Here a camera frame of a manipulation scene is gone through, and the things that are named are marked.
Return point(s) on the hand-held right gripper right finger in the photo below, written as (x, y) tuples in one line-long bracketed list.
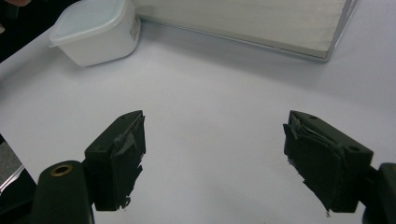
[(327, 161)]

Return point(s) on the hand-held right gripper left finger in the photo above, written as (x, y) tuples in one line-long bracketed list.
[(118, 161)]

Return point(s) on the white plastic container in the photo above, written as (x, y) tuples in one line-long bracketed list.
[(106, 46)]

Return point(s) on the translucent container lid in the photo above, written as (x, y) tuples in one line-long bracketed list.
[(87, 18)]

